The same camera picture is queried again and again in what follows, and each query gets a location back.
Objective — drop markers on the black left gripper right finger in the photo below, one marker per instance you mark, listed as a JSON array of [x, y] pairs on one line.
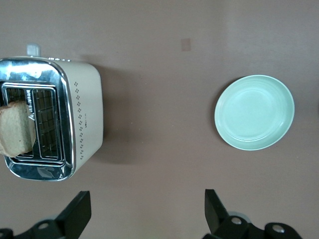
[[219, 221]]

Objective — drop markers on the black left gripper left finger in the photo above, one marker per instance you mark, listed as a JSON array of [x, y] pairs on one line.
[[72, 219]]

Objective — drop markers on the brown bread slice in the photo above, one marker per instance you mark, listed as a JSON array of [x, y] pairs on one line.
[[15, 129]]

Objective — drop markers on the light green round plate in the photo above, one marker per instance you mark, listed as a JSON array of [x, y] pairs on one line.
[[254, 112]]

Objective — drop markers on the cream and chrome toaster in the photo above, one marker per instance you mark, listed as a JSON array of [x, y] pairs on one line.
[[84, 99]]

